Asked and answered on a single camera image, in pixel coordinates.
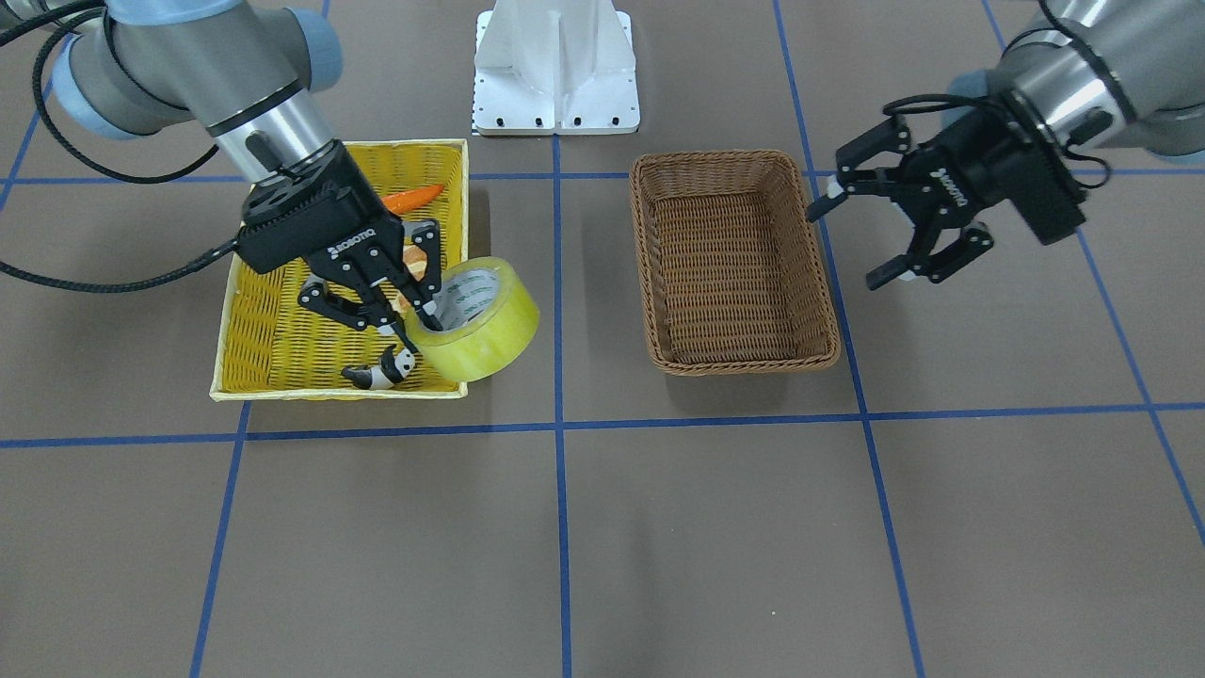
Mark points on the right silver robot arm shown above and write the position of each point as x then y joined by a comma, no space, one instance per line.
247,76

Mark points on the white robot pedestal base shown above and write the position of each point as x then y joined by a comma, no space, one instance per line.
554,68

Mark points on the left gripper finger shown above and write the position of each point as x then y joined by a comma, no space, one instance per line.
853,179
936,267

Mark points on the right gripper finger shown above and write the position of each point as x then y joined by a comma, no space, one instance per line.
316,296
426,234

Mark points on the toy panda figure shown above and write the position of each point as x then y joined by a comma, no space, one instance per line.
392,367

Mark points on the orange toy carrot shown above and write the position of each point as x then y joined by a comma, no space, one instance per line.
409,200

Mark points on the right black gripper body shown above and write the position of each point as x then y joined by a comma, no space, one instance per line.
350,247

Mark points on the yellow clear tape roll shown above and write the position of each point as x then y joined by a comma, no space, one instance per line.
487,318

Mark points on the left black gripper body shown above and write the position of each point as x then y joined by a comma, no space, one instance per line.
962,176

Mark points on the brown wicker basket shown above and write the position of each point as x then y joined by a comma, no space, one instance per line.
731,278

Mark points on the toy croissant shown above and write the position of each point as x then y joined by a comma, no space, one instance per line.
412,273

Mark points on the yellow woven basket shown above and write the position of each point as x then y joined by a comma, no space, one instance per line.
270,348

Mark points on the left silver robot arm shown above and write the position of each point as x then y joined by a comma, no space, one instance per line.
1082,76

